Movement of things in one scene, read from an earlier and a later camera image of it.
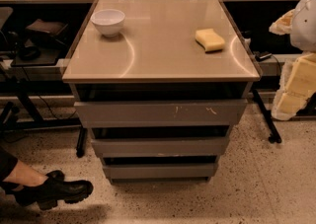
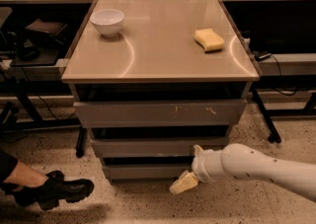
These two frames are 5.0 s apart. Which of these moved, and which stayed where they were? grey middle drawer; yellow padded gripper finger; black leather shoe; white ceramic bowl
Moved: yellow padded gripper finger
Stayed: white ceramic bowl; grey middle drawer; black leather shoe
